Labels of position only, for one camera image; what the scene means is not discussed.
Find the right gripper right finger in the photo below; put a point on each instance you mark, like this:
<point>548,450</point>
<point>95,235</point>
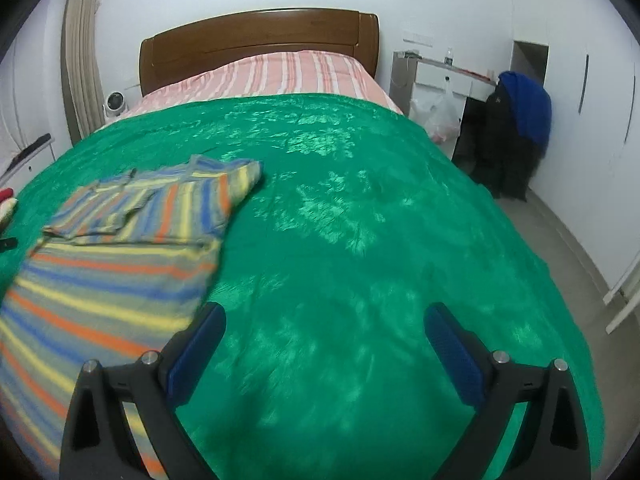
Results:
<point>552,442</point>

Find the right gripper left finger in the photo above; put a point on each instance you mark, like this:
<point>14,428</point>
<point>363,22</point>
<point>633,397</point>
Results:
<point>97,440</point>

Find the striped knit sweater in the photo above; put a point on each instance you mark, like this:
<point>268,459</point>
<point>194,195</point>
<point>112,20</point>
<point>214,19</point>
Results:
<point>121,267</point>

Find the black clothes on chair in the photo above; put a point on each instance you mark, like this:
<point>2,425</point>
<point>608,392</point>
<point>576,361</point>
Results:
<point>504,161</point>

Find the green satin bedspread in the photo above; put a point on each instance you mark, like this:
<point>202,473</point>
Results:
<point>357,224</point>

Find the striped folded garment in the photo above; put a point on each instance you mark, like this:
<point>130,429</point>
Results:
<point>7,208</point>

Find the red folded garment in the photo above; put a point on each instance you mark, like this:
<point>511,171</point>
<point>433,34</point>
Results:
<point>6,193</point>

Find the white side cabinet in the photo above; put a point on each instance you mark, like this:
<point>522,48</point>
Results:
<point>28,164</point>

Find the small white fan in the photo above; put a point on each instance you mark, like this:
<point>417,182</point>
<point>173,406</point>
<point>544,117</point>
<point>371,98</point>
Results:
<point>114,105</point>

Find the blue garment on chair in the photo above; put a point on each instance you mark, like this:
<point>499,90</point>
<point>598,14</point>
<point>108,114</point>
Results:
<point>531,107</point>

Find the white plastic bag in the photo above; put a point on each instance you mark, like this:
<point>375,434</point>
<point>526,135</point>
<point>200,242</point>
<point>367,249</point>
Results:
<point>439,118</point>

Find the beige curtain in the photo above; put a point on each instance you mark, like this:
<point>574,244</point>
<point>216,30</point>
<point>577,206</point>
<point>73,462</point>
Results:
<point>81,84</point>

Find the white desk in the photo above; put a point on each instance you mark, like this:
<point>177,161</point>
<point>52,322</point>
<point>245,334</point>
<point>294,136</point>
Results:
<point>414,76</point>

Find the small bottle on desk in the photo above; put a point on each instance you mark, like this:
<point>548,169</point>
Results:
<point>449,59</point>

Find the white wardrobe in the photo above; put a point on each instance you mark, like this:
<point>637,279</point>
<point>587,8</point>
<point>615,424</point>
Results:
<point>589,177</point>

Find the pink striped bed sheet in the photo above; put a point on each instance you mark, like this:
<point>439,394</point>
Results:
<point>272,74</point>

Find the brown wooden headboard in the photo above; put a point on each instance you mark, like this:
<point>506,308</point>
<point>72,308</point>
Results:
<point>195,48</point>

